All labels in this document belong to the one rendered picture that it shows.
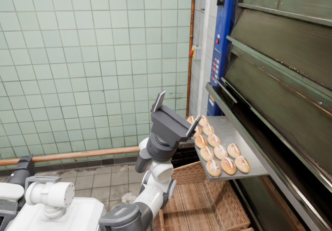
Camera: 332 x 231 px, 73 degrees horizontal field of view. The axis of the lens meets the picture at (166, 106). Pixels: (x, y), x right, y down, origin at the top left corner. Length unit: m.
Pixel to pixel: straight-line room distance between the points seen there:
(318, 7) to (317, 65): 0.19
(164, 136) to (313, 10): 0.67
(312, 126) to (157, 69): 1.69
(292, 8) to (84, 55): 1.79
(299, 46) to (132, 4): 1.56
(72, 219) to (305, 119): 0.86
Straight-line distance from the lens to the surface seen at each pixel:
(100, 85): 2.41
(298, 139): 0.98
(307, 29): 0.99
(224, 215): 1.68
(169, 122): 0.57
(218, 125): 1.51
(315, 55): 0.92
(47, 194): 0.73
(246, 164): 1.20
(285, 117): 1.04
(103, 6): 2.21
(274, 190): 1.21
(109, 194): 2.68
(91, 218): 0.77
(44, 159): 1.36
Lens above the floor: 2.01
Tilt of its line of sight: 29 degrees down
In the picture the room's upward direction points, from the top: straight up
